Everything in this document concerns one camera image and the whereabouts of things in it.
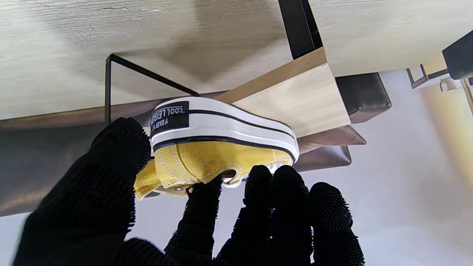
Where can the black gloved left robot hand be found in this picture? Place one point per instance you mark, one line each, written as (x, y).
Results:
(92, 207)

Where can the yellow canvas sneaker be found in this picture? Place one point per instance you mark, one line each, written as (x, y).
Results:
(221, 122)

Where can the small wooden black-legged bench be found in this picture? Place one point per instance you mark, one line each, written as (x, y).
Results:
(295, 99)

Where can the brown sofa cushion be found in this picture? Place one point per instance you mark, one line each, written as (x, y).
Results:
(332, 137)

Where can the dark brown leather sofa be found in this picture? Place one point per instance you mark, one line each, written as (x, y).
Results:
(362, 96)

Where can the small wooden side table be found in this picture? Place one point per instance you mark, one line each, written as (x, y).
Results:
(434, 64)

